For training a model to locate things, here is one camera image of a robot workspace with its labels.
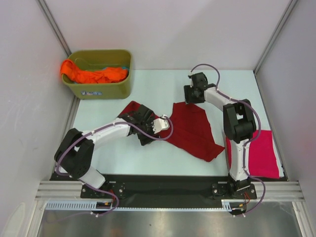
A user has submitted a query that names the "corner aluminium post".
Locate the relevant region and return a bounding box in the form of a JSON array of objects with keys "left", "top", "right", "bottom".
[
  {"left": 36, "top": 0, "right": 72, "bottom": 57},
  {"left": 253, "top": 0, "right": 299, "bottom": 76}
]

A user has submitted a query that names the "dark red t shirt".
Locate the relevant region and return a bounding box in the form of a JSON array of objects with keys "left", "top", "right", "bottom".
[{"left": 118, "top": 100, "right": 226, "bottom": 163}]

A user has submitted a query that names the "orange t shirt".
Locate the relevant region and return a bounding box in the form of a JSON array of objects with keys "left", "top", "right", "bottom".
[{"left": 60, "top": 59, "right": 129, "bottom": 84}]

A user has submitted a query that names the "folded magenta t shirt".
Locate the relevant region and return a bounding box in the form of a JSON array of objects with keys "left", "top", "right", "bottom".
[{"left": 225, "top": 129, "right": 281, "bottom": 179}]

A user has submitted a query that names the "white slotted cable duct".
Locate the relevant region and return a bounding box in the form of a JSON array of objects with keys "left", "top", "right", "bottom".
[{"left": 45, "top": 200, "right": 114, "bottom": 210}]

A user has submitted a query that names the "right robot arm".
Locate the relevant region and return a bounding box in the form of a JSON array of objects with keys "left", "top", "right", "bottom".
[{"left": 184, "top": 73, "right": 257, "bottom": 198}]

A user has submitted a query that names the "teal cloth in bin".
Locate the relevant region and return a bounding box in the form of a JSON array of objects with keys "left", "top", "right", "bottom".
[{"left": 102, "top": 66, "right": 129, "bottom": 73}]

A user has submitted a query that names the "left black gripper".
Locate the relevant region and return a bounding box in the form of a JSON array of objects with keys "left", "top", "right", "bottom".
[{"left": 137, "top": 117, "right": 160, "bottom": 146}]

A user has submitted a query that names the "left corner aluminium post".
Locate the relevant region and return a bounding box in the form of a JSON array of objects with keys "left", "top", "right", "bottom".
[{"left": 36, "top": 0, "right": 72, "bottom": 57}]

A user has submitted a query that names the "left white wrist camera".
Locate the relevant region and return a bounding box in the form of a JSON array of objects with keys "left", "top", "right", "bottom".
[{"left": 152, "top": 115, "right": 170, "bottom": 134}]

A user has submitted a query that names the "right corner aluminium post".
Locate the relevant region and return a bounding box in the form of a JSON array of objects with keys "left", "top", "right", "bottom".
[{"left": 253, "top": 0, "right": 299, "bottom": 76}]

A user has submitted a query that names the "olive green plastic bin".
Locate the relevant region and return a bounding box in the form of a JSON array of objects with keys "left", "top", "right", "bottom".
[{"left": 61, "top": 49, "right": 132, "bottom": 100}]

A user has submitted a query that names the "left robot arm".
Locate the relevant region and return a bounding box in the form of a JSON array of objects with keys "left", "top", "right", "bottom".
[{"left": 54, "top": 105, "right": 169, "bottom": 198}]

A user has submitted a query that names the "aluminium rail frame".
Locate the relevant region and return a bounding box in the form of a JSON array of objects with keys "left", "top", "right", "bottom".
[{"left": 35, "top": 181, "right": 82, "bottom": 200}]

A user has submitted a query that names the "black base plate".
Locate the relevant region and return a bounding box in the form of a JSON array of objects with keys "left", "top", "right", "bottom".
[{"left": 80, "top": 174, "right": 257, "bottom": 209}]

